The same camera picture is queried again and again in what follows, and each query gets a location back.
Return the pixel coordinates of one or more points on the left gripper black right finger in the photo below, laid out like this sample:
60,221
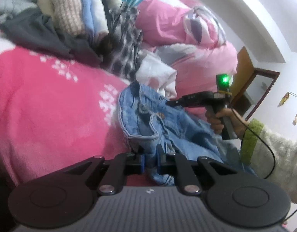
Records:
235,197

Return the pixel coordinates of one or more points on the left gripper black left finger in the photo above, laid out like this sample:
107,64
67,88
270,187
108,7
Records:
65,196

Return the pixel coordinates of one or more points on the blue denim jeans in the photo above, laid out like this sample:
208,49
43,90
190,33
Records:
147,121

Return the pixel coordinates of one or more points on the person's right hand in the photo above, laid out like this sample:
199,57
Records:
239,124

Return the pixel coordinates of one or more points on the brown wooden door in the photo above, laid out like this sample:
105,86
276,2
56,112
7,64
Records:
245,69

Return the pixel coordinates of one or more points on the pink grey quilt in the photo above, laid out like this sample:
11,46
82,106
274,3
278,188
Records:
190,39

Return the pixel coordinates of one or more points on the white crumpled garment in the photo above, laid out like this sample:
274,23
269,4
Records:
156,74

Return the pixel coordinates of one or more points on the pink floral bed blanket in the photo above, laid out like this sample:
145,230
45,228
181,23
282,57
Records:
54,113

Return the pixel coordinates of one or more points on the black white plaid shirt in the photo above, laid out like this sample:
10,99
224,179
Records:
120,48

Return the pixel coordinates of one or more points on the light blue folded garment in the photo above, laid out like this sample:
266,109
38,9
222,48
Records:
94,19

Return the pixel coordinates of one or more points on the dark grey garment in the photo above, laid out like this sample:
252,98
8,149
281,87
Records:
33,30

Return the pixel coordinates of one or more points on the beige knitted sweater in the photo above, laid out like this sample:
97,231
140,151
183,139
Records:
66,15

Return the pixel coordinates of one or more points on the yellow wall hook ornament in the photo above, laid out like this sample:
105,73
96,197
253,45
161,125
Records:
283,101

